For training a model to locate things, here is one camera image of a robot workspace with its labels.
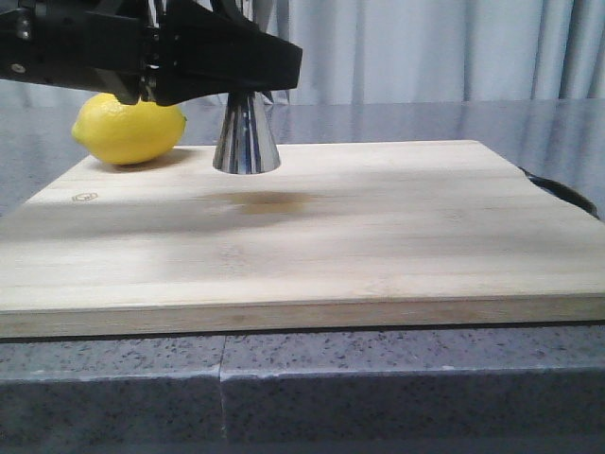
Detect light wooden cutting board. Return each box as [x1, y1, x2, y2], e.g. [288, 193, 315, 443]
[1, 141, 604, 338]

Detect grey curtain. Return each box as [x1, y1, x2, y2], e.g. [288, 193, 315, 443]
[0, 0, 605, 106]

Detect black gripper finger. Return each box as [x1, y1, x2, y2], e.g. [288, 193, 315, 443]
[153, 1, 303, 106]

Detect yellow lemon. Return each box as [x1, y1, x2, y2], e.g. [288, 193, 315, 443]
[72, 94, 186, 166]

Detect steel double jigger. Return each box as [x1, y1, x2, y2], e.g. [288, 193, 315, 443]
[213, 92, 281, 175]

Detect black object behind board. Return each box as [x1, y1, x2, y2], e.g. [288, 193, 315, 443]
[519, 166, 599, 219]

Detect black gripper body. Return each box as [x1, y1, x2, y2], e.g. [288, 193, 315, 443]
[0, 0, 160, 105]

